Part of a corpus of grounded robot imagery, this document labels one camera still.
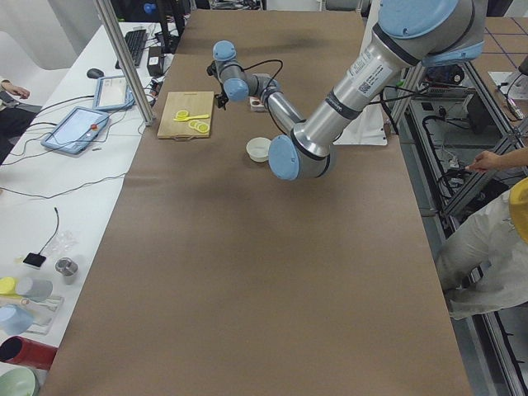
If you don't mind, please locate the yellow plastic knife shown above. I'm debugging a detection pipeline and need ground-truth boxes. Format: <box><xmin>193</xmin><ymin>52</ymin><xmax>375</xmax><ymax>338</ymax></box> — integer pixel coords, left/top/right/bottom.
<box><xmin>173</xmin><ymin>114</ymin><xmax>210</xmax><ymax>122</ymax></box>

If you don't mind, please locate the yellow cup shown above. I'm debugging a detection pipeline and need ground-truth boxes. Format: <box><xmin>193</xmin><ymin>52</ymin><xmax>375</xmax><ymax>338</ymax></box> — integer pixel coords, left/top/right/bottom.
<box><xmin>0</xmin><ymin>276</ymin><xmax>17</xmax><ymax>295</ymax></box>

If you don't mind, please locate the red cylindrical cup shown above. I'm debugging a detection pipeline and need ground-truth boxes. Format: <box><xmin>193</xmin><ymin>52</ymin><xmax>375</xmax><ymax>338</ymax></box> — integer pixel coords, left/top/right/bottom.
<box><xmin>1</xmin><ymin>336</ymin><xmax>58</xmax><ymax>370</ymax></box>

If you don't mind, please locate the aluminium frame post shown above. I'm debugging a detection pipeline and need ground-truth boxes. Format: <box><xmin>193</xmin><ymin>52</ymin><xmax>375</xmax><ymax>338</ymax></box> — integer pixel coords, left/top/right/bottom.
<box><xmin>94</xmin><ymin>0</ymin><xmax>154</xmax><ymax>126</ymax></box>

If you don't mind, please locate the small metal cylinder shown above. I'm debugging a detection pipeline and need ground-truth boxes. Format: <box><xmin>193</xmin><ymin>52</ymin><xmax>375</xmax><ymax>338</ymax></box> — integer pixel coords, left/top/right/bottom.
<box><xmin>54</xmin><ymin>257</ymin><xmax>78</xmax><ymax>285</ymax></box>

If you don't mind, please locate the black computer mouse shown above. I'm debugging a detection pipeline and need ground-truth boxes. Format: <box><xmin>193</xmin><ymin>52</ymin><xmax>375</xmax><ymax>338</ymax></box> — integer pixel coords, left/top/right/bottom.
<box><xmin>86</xmin><ymin>68</ymin><xmax>105</xmax><ymax>79</ymax></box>

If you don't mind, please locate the blue teach pendant far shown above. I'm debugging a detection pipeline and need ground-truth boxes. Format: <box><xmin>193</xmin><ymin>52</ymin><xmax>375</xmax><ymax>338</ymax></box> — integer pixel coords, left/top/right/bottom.
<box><xmin>92</xmin><ymin>76</ymin><xmax>134</xmax><ymax>111</ymax></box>

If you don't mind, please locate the wooden cutting board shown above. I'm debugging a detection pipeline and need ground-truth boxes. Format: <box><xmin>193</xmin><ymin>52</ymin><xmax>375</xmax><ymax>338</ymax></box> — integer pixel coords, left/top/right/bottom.
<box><xmin>157</xmin><ymin>91</ymin><xmax>214</xmax><ymax>141</ymax></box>

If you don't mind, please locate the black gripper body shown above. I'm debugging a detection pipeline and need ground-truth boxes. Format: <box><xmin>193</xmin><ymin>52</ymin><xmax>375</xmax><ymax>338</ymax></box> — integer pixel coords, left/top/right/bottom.
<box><xmin>214</xmin><ymin>85</ymin><xmax>229</xmax><ymax>110</ymax></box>

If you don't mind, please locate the person hand at right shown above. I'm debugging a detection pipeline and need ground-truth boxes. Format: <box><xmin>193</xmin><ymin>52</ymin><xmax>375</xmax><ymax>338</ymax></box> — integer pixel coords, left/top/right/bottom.
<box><xmin>466</xmin><ymin>151</ymin><xmax>510</xmax><ymax>172</ymax></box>

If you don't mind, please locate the person in beige clothes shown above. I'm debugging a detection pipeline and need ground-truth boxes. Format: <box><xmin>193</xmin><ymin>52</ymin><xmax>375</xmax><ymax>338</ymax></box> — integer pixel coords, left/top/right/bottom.
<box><xmin>435</xmin><ymin>53</ymin><xmax>528</xmax><ymax>321</ymax></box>

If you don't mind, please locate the grey cup lying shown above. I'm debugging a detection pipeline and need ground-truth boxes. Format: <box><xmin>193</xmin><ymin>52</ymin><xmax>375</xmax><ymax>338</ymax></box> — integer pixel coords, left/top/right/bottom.
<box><xmin>15</xmin><ymin>277</ymin><xmax>53</xmax><ymax>302</ymax></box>

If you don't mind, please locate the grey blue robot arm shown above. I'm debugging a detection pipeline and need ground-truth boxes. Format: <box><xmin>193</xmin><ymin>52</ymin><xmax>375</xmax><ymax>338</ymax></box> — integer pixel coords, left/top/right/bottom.
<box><xmin>207</xmin><ymin>1</ymin><xmax>488</xmax><ymax>181</ymax></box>

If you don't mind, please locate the black keyboard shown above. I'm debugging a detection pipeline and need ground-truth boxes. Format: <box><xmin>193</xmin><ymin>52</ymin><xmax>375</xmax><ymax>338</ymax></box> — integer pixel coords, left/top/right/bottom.
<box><xmin>125</xmin><ymin>29</ymin><xmax>147</xmax><ymax>68</ymax></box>

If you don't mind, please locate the white round bowl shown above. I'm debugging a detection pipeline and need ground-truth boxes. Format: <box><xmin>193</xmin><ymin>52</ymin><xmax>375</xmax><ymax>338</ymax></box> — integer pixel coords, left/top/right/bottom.
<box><xmin>246</xmin><ymin>137</ymin><xmax>271</xmax><ymax>163</ymax></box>

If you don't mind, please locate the black box on desk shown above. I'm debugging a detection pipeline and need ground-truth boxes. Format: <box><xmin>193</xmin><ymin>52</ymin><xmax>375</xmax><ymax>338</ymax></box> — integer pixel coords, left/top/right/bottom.
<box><xmin>147</xmin><ymin>46</ymin><xmax>165</xmax><ymax>77</ymax></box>

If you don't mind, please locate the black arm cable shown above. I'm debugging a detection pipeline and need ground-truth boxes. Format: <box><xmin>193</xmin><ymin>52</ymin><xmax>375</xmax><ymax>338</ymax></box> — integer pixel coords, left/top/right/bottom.
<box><xmin>241</xmin><ymin>59</ymin><xmax>409</xmax><ymax>130</ymax></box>

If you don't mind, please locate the clear plastic egg box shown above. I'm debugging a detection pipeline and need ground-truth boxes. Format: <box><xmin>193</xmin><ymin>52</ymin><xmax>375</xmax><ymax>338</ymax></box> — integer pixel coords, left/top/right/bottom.
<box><xmin>248</xmin><ymin>73</ymin><xmax>271</xmax><ymax>112</ymax></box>

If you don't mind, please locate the blue teach pendant near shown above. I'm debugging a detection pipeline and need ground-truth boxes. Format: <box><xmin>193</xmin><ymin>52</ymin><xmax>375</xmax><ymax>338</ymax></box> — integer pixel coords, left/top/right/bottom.
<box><xmin>41</xmin><ymin>106</ymin><xmax>110</xmax><ymax>155</ymax></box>

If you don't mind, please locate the person hand at left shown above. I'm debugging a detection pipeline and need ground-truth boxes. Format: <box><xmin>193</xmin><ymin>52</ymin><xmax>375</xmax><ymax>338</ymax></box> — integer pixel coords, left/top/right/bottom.
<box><xmin>1</xmin><ymin>80</ymin><xmax>31</xmax><ymax>99</ymax></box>

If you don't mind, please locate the black square pad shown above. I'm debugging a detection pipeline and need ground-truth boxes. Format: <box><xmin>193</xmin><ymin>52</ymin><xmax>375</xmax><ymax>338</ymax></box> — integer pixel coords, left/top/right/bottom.
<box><xmin>22</xmin><ymin>252</ymin><xmax>47</xmax><ymax>268</ymax></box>

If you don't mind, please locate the light green bowl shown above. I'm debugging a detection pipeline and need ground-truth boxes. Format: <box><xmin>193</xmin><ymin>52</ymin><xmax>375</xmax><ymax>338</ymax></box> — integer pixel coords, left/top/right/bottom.
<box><xmin>1</xmin><ymin>367</ymin><xmax>40</xmax><ymax>396</ymax></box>

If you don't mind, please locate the light blue cup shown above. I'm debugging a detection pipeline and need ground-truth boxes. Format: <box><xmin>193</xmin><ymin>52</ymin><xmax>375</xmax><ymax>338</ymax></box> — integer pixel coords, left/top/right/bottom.
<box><xmin>1</xmin><ymin>304</ymin><xmax>34</xmax><ymax>336</ymax></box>

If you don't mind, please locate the blue teach pendant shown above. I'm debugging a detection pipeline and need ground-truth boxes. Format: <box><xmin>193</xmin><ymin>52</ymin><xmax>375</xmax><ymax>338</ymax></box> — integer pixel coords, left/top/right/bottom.
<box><xmin>41</xmin><ymin>106</ymin><xmax>110</xmax><ymax>155</ymax></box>
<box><xmin>92</xmin><ymin>76</ymin><xmax>134</xmax><ymax>111</ymax></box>

